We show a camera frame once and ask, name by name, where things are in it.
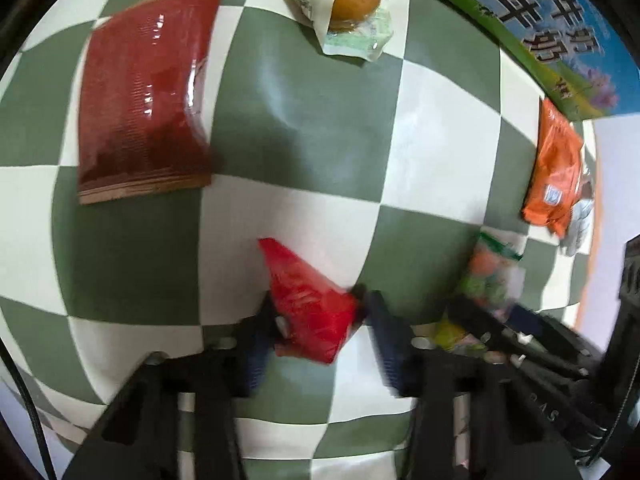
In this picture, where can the orange snack packet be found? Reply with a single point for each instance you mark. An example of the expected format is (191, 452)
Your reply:
(552, 170)

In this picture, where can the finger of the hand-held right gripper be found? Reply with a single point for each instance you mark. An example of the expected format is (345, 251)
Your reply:
(550, 362)
(520, 322)

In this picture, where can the silver white snack packet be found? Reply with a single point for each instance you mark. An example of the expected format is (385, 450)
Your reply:
(580, 220)

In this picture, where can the yellow snack packet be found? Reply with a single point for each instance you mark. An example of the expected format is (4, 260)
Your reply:
(452, 335)

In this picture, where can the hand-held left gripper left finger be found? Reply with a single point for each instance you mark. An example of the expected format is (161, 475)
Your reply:
(255, 360)

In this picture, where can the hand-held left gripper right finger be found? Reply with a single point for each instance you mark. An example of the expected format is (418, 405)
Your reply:
(387, 350)

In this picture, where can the dark red snack packet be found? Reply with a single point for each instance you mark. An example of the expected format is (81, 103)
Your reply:
(145, 100)

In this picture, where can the printed cardboard box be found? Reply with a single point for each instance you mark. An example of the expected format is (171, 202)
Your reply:
(525, 25)

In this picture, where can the green white checkered mat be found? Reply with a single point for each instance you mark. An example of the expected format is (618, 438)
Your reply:
(300, 160)

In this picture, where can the small red snack packet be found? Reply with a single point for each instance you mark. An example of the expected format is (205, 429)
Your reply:
(305, 300)

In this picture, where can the colourful candy bag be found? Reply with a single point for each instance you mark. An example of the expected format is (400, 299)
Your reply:
(490, 270)

